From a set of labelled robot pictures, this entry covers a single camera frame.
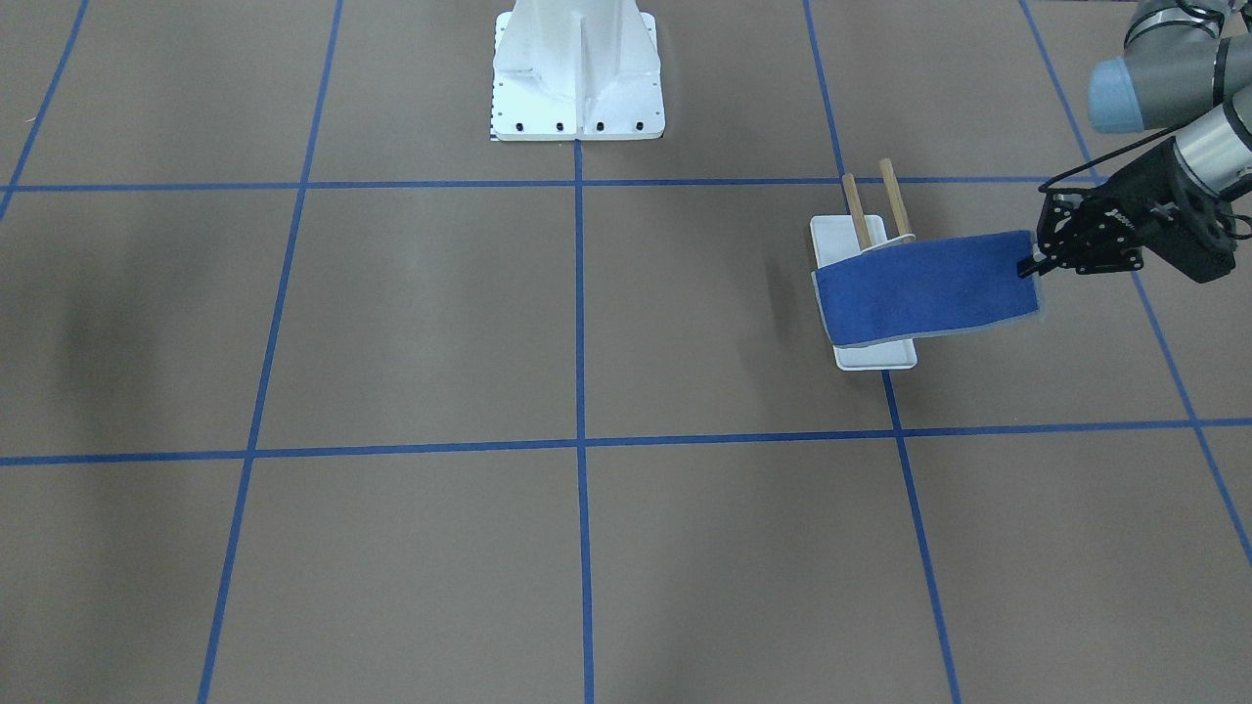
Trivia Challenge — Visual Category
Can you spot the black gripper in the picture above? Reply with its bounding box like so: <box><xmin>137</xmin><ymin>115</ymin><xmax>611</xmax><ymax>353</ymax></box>
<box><xmin>1017</xmin><ymin>142</ymin><xmax>1249</xmax><ymax>284</ymax></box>

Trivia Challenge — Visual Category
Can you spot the blue towel grey trim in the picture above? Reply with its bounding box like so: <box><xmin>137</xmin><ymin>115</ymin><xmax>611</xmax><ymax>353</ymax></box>
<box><xmin>811</xmin><ymin>229</ymin><xmax>1043</xmax><ymax>348</ymax></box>

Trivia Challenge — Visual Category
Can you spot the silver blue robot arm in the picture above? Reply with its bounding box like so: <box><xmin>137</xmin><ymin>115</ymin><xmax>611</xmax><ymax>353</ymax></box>
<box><xmin>1017</xmin><ymin>1</ymin><xmax>1251</xmax><ymax>284</ymax></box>

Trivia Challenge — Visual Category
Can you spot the wooden rack bar outer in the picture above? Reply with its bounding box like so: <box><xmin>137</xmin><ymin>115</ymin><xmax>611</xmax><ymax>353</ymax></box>
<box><xmin>879</xmin><ymin>157</ymin><xmax>916</xmax><ymax>238</ymax></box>

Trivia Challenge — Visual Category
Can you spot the wooden rack bar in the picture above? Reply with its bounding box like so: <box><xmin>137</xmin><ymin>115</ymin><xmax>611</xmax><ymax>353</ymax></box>
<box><xmin>841</xmin><ymin>173</ymin><xmax>873</xmax><ymax>252</ymax></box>
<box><xmin>879</xmin><ymin>157</ymin><xmax>916</xmax><ymax>238</ymax></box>

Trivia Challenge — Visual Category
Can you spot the wooden rack bar inner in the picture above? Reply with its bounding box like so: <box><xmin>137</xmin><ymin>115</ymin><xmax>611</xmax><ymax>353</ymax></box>
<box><xmin>841</xmin><ymin>173</ymin><xmax>873</xmax><ymax>252</ymax></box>

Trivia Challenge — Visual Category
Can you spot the white towel rack base tray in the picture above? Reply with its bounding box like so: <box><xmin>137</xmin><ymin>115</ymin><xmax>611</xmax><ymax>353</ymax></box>
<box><xmin>810</xmin><ymin>214</ymin><xmax>919</xmax><ymax>373</ymax></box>

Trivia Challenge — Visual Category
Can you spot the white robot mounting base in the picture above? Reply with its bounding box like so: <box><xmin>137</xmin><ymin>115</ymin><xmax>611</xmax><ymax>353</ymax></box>
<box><xmin>490</xmin><ymin>1</ymin><xmax>666</xmax><ymax>142</ymax></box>

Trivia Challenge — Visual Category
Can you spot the brown table mat blue grid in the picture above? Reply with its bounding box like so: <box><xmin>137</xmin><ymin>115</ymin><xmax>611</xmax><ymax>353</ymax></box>
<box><xmin>3</xmin><ymin>1</ymin><xmax>1249</xmax><ymax>703</ymax></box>

